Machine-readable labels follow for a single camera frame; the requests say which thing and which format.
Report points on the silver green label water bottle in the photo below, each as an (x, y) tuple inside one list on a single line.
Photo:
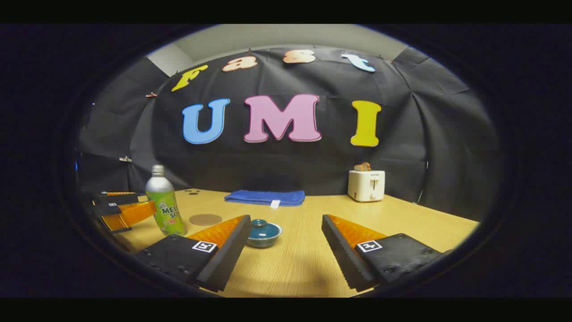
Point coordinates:
[(163, 201)]

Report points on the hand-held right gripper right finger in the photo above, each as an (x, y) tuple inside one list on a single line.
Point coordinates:
[(342, 255)]

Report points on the pale blue teacup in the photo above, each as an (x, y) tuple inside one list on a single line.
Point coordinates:
[(263, 243)]

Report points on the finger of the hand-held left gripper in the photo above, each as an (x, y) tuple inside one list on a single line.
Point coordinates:
[(116, 198), (129, 214)]

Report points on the black backdrop cloth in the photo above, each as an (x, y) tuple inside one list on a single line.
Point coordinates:
[(290, 165)]

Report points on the folded blue towel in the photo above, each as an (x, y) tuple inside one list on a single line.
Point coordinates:
[(263, 197)]

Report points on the bread slice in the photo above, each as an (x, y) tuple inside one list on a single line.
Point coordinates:
[(362, 167)]

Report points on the round brown coaster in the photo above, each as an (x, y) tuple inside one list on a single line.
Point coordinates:
[(205, 219)]

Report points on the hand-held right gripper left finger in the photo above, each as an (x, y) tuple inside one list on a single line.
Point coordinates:
[(228, 259)]

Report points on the white toaster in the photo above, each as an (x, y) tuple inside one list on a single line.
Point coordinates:
[(364, 185)]

